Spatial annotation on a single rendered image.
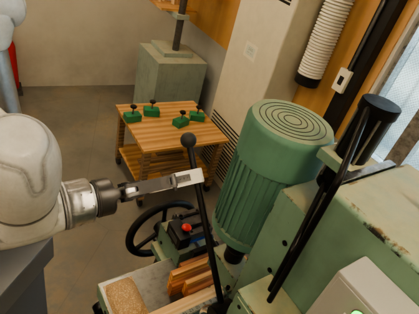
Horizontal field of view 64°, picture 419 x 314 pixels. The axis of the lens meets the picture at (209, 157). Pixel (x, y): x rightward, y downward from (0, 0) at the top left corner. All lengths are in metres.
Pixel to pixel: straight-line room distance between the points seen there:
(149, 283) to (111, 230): 1.31
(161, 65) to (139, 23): 0.99
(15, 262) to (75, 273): 0.84
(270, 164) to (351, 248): 0.21
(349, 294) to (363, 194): 0.15
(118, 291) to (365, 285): 0.70
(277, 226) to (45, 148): 0.42
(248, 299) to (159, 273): 0.51
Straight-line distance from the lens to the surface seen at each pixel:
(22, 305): 1.59
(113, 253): 2.22
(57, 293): 2.09
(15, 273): 1.32
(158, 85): 2.99
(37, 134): 0.47
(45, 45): 3.70
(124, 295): 0.99
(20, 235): 0.62
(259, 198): 0.68
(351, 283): 0.45
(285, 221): 0.64
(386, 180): 0.59
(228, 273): 0.92
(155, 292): 1.04
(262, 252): 0.71
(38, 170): 0.48
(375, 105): 0.55
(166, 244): 1.11
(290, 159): 0.61
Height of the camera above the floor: 1.79
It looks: 35 degrees down
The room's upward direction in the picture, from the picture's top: 16 degrees clockwise
